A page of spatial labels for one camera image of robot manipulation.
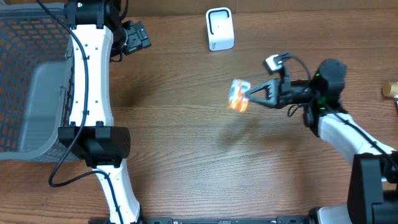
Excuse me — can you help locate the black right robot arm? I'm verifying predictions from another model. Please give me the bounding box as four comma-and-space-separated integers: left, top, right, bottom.
245, 55, 397, 223

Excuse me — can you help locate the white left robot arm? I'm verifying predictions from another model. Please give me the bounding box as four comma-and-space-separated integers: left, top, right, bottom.
58, 0, 151, 223

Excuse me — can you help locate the small orange juice carton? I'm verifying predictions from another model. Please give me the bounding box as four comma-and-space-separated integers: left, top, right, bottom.
227, 79, 251, 113

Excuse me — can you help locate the grey plastic basket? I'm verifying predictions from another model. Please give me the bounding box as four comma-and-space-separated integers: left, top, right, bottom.
1, 3, 74, 162

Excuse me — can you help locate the white tube gold cap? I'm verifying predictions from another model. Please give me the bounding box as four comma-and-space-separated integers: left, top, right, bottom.
382, 82, 398, 98

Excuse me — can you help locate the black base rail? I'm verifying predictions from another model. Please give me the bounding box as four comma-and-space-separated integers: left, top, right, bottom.
138, 215, 351, 224

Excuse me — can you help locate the white barcode scanner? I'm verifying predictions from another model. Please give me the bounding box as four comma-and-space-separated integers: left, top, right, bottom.
205, 7, 234, 52

